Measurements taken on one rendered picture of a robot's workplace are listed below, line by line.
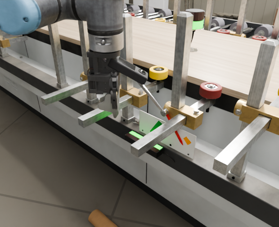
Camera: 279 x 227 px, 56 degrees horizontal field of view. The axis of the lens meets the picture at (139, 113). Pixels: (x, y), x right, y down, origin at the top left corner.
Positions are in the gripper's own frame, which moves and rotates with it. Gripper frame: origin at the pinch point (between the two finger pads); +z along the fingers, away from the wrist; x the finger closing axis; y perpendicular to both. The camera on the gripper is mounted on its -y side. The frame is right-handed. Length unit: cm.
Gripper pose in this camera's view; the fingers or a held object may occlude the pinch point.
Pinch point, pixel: (117, 113)
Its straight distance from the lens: 80.0
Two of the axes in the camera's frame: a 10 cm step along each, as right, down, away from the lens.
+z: -0.1, 8.5, 5.2
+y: -10.0, -0.2, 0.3
